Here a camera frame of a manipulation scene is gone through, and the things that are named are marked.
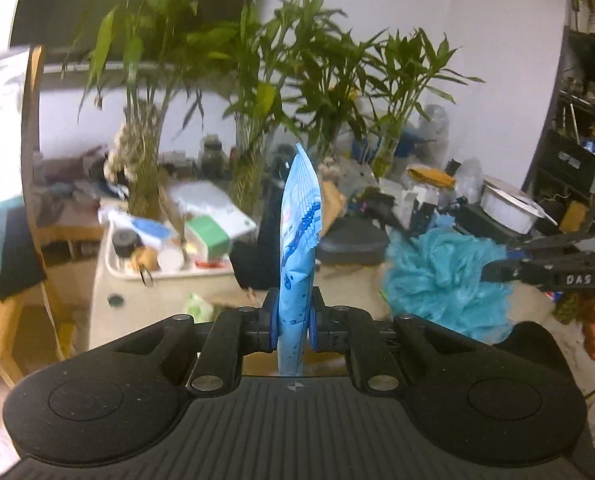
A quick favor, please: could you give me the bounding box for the kraft paper bag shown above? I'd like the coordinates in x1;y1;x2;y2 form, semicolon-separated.
320;180;348;241

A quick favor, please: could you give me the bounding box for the white soft paper pack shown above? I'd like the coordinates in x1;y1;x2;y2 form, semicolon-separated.
170;180;256;238

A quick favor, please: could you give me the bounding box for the bamboo plant in glass vase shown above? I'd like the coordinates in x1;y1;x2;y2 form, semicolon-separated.
217;0;338;216
287;25;378;163
362;27;485;178

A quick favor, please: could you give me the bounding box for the wooden egg keychain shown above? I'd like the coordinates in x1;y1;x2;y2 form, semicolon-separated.
130;247;158;288

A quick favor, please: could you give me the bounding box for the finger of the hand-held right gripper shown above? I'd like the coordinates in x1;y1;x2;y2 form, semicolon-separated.
502;230;595;261
480;256;533;288

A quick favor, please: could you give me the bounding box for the yellow flat packet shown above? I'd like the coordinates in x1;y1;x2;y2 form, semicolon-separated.
408;165;455;190

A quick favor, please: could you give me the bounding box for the teal bath loofah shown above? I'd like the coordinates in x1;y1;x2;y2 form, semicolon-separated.
381;227;521;346

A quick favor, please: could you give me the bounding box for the bamboo vase with white flowers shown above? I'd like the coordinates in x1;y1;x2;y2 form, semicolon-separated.
62;0;213;221

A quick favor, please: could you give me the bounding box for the dark glass jar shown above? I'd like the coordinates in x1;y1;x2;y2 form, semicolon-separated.
200;134;225;181

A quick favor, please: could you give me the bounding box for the black shelf unit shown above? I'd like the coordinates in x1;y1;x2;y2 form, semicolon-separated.
525;25;595;241

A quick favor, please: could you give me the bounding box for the black cloth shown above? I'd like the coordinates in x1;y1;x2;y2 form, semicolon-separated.
0;205;48;301

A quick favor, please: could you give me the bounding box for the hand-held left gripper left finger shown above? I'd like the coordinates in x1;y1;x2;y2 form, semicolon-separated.
147;287;280;395

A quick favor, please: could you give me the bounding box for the green and white tissue box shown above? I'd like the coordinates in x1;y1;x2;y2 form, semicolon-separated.
184;215;234;257

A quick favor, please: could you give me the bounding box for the orange bottle with white cap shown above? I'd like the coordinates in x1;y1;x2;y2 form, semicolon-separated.
157;247;186;272

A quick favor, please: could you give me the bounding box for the small black tripod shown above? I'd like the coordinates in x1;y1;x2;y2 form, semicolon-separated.
362;195;408;233

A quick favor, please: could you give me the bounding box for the white plastic tray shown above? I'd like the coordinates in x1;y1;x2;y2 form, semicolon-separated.
104;210;238;279

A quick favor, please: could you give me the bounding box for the clear plastic bag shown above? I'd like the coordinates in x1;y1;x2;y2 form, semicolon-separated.
417;105;451;142

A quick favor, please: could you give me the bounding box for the white bowl container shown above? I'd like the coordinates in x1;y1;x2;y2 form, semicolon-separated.
480;180;545;233

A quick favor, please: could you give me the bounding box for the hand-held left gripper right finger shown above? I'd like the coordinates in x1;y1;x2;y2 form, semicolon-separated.
311;287;453;393

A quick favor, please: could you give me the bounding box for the blue wipes packet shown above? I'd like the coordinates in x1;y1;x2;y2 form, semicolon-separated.
276;142;324;377

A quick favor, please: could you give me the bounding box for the grey zip case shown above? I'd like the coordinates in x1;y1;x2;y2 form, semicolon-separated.
317;220;393;266

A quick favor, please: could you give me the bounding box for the white and blue lotion bottle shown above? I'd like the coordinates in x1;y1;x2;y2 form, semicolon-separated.
100;210;174;248

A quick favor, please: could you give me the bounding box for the wooden chair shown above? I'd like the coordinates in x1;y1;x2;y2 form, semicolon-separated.
0;45;108;386

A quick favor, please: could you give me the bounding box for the black round jar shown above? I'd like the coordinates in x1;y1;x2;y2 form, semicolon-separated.
112;230;139;260

